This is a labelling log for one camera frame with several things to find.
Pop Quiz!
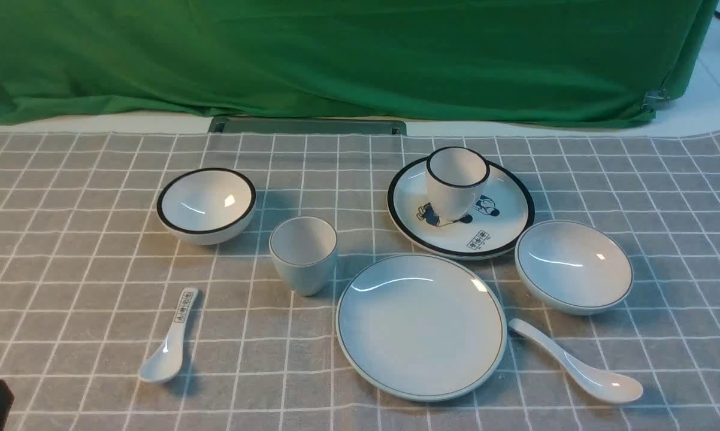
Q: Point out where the black-rimmed white cup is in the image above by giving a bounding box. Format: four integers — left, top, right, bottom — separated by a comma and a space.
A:
425, 145, 491, 223

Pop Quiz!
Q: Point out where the black-rimmed illustrated plate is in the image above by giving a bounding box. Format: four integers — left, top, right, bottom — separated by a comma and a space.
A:
387, 158, 536, 261

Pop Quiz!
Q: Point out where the small white printed spoon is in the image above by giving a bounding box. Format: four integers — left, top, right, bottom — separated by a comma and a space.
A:
138, 287, 199, 384

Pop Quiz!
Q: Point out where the plain white plate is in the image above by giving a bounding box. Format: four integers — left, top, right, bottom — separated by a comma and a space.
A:
335, 254, 508, 403

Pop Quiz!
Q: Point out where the thin-rimmed white bowl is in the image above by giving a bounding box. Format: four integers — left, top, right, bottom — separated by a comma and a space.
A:
514, 219, 634, 315

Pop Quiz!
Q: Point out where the plain white cup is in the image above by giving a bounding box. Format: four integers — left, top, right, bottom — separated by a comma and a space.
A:
268, 215, 338, 297

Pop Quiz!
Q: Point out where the grey table cable tray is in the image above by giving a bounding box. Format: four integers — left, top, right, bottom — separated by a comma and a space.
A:
208, 116, 407, 136

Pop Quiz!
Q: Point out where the green backdrop cloth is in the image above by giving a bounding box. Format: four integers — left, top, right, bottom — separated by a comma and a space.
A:
0, 1, 717, 128

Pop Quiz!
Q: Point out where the metal backdrop clamp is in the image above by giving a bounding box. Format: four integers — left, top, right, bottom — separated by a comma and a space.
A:
642, 89, 672, 111

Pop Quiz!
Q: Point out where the black-rimmed white bowl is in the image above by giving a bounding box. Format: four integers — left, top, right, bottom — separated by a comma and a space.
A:
156, 168, 257, 245

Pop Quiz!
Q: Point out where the large white spoon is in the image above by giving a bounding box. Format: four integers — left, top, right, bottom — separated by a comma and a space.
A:
508, 318, 644, 405

